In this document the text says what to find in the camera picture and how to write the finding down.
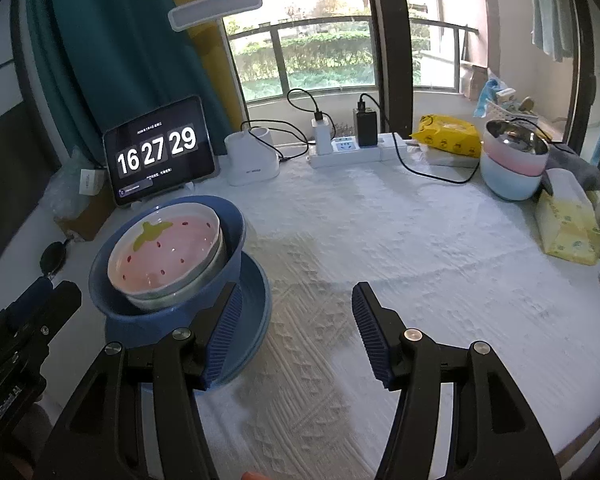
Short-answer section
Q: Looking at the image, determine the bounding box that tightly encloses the white phone charger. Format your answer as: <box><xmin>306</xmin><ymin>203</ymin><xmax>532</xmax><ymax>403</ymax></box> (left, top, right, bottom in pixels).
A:
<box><xmin>312</xmin><ymin>116</ymin><xmax>332</xmax><ymax>156</ymax></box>

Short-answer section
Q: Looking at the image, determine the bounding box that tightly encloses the blue plate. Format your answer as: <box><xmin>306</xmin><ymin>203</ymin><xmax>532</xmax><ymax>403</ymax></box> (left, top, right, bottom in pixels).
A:
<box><xmin>138</xmin><ymin>251</ymin><xmax>273</xmax><ymax>395</ymax></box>

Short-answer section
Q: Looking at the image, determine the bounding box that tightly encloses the tablet showing clock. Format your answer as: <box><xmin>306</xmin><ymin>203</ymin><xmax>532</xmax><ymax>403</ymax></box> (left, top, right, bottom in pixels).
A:
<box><xmin>102</xmin><ymin>96</ymin><xmax>216</xmax><ymax>207</ymax></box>

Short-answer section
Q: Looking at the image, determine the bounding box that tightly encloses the yellow tissue pack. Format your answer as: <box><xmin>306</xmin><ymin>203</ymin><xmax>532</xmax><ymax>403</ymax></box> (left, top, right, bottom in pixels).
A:
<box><xmin>534</xmin><ymin>168</ymin><xmax>600</xmax><ymax>266</ymax></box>

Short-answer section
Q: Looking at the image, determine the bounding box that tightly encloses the teal curtain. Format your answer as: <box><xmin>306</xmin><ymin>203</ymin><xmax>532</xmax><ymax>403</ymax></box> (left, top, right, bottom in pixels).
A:
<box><xmin>23</xmin><ymin>0</ymin><xmax>232</xmax><ymax>164</ymax></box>

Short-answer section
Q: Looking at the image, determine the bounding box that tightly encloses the black adapter cable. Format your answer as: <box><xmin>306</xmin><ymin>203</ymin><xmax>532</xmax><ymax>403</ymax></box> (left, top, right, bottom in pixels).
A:
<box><xmin>360</xmin><ymin>92</ymin><xmax>481</xmax><ymax>186</ymax></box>

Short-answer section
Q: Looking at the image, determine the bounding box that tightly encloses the clear plastic bag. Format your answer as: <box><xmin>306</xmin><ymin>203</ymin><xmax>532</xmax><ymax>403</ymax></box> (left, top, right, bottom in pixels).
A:
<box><xmin>40</xmin><ymin>148</ymin><xmax>94</xmax><ymax>237</ymax></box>

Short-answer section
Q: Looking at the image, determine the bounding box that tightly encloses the brown cardboard box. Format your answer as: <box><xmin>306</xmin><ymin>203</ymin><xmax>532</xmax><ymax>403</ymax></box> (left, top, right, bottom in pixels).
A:
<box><xmin>54</xmin><ymin>184</ymin><xmax>116</xmax><ymax>242</ymax></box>

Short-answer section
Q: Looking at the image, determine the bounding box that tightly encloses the yellow wet wipes pack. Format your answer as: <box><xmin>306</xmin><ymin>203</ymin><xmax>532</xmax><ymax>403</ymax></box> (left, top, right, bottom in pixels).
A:
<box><xmin>412</xmin><ymin>114</ymin><xmax>481</xmax><ymax>158</ymax></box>

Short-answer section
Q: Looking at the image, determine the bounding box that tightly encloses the pink strawberry bowl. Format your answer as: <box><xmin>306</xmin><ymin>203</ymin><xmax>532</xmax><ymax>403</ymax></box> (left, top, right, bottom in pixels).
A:
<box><xmin>107</xmin><ymin>202</ymin><xmax>221</xmax><ymax>300</ymax></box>

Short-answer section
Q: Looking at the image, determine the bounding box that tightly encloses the black charger cable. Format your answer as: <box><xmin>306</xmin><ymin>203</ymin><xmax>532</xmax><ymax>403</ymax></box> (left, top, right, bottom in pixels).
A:
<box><xmin>239</xmin><ymin>86</ymin><xmax>337</xmax><ymax>164</ymax></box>

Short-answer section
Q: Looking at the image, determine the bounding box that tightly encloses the black power adapter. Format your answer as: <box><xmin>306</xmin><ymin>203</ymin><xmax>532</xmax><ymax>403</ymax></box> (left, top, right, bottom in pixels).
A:
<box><xmin>354</xmin><ymin>107</ymin><xmax>378</xmax><ymax>148</ymax></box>

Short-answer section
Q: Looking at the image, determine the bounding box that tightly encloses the cream white bowl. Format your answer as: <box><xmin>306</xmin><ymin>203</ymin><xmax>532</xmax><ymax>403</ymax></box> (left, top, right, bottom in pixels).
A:
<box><xmin>126</xmin><ymin>231</ymin><xmax>227</xmax><ymax>312</ymax></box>

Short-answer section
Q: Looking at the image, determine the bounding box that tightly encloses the white desk lamp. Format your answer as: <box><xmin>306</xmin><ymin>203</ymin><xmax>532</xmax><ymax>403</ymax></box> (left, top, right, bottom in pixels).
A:
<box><xmin>168</xmin><ymin>0</ymin><xmax>280</xmax><ymax>186</ymax></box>

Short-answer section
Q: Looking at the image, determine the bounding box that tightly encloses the pink and blue pot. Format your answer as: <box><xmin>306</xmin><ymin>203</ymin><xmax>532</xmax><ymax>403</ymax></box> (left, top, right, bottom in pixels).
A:
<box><xmin>480</xmin><ymin>117</ymin><xmax>550</xmax><ymax>202</ymax></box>

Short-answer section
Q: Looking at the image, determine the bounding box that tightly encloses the small white box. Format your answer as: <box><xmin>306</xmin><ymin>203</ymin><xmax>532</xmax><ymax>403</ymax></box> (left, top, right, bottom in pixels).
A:
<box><xmin>79</xmin><ymin>168</ymin><xmax>107</xmax><ymax>196</ymax></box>

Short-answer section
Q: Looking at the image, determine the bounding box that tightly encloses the white power strip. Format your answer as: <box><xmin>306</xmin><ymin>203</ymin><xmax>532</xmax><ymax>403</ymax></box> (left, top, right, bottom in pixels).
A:
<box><xmin>306</xmin><ymin>133</ymin><xmax>417</xmax><ymax>169</ymax></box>

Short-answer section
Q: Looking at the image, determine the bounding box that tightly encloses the hanging light blue towel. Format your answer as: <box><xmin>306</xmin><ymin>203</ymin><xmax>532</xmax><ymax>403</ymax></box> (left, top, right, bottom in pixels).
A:
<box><xmin>531</xmin><ymin>0</ymin><xmax>573</xmax><ymax>63</ymax></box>

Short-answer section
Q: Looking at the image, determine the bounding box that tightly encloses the black round object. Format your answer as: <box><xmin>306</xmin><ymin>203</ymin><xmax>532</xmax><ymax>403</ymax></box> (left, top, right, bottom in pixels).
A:
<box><xmin>40</xmin><ymin>238</ymin><xmax>71</xmax><ymax>278</ymax></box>

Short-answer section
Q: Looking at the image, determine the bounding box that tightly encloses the white textured table cloth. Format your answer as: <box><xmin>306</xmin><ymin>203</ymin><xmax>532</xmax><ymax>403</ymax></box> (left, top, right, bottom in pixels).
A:
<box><xmin>0</xmin><ymin>152</ymin><xmax>600</xmax><ymax>480</ymax></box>

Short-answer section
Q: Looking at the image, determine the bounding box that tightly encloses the large blue bowl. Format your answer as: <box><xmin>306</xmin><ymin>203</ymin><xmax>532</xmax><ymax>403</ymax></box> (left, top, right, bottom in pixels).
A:
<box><xmin>88</xmin><ymin>195</ymin><xmax>246</xmax><ymax>348</ymax></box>

